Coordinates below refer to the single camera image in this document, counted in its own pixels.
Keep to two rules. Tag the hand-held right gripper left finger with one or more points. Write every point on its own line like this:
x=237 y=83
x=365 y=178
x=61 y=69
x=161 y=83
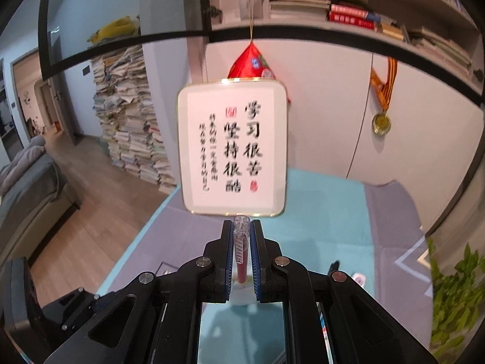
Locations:
x=227 y=261

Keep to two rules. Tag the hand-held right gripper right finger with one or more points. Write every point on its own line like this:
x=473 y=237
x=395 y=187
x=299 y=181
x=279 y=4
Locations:
x=255 y=261

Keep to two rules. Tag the red pen with clear cap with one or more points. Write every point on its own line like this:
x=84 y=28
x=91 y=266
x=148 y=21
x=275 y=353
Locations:
x=241 y=252

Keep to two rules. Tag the small black object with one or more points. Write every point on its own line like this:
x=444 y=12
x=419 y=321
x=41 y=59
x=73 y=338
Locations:
x=335 y=266

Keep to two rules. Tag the gold framed calligraphy board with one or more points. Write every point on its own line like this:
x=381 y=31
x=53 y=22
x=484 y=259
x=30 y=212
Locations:
x=212 y=159

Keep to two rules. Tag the small white object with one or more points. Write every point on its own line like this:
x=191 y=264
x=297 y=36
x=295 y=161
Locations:
x=358 y=279

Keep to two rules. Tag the grey sofa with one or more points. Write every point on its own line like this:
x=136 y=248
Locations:
x=34 y=197

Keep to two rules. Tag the grey blanket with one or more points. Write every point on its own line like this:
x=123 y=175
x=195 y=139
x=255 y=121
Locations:
x=19 y=163

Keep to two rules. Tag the tall pile of worn books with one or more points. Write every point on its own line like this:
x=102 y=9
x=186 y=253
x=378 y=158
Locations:
x=125 y=121

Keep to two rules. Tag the gold medal with striped ribbon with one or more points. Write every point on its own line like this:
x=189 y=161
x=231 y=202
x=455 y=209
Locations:
x=380 y=121

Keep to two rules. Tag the red hanging pouch ornament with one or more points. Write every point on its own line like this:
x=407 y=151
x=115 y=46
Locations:
x=250 y=62

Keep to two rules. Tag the green potted plant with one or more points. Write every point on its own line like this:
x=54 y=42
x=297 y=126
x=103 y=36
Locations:
x=454 y=295

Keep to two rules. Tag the wooden interior door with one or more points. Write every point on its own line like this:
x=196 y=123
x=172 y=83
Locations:
x=47 y=106

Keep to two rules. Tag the translucent cup on shelf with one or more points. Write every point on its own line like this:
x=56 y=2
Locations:
x=250 y=5

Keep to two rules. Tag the yellow plush toy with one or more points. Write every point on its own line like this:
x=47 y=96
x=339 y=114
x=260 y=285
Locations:
x=115 y=28

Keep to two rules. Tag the stack of white paperback books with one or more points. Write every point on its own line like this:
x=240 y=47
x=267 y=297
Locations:
x=295 y=3

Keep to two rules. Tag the stack of red books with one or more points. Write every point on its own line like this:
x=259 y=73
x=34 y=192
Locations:
x=348 y=13

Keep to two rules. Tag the small stack of pale books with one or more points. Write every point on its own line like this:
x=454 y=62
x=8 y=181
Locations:
x=392 y=30

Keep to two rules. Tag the slanted stack of thin books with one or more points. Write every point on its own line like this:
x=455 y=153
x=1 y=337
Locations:
x=439 y=47

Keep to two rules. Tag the glass cabinet door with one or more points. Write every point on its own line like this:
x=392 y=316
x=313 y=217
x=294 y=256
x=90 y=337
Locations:
x=113 y=0

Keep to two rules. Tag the black wall switch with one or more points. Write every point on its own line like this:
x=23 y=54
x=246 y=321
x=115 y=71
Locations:
x=86 y=71

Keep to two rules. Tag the grey wall bookshelf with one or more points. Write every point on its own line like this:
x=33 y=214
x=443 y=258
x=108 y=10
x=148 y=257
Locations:
x=303 y=24

